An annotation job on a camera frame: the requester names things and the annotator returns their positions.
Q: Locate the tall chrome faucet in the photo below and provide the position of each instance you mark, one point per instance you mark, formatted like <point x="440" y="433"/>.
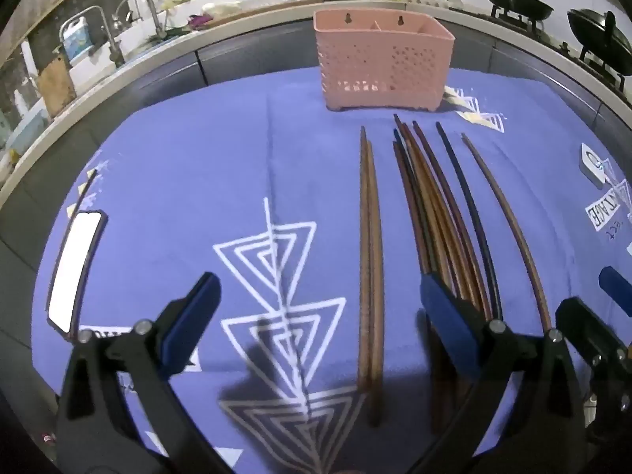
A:
<point x="111" y="44"/>

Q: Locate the curved chrome faucet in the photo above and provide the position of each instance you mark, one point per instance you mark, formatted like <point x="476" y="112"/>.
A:
<point x="153" y="15"/>

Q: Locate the small white device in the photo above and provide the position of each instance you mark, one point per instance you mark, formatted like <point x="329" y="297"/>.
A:
<point x="592" y="165"/>

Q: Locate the pink perforated plastic basket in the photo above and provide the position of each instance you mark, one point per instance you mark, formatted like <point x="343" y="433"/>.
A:
<point x="380" y="59"/>

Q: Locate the black smartphone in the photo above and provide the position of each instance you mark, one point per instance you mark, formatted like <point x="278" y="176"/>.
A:
<point x="74" y="271"/>

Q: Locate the wooden cutting board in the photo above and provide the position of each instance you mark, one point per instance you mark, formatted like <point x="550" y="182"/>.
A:
<point x="57" y="86"/>

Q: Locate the bunch of dark chopsticks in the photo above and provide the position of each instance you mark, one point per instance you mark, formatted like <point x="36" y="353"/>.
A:
<point x="437" y="217"/>

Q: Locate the blue detergent jug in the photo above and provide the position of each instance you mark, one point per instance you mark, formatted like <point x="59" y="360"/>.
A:
<point x="79" y="39"/>

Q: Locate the blue printed tablecloth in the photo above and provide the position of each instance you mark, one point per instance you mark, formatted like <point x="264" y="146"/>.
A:
<point x="197" y="168"/>

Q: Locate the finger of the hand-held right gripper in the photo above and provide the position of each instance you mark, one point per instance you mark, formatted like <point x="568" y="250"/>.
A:
<point x="587" y="331"/>
<point x="617" y="291"/>

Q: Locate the black wok with lid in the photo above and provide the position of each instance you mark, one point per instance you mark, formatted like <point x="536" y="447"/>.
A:
<point x="595" y="34"/>

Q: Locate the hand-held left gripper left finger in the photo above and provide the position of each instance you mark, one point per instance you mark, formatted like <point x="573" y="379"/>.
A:
<point x="195" y="316"/>

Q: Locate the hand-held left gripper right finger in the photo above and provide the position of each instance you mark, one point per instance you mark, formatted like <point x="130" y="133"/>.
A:
<point x="447" y="316"/>

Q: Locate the long brown chopstick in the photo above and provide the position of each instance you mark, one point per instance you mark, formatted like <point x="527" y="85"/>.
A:
<point x="364" y="256"/>
<point x="376" y="281"/>

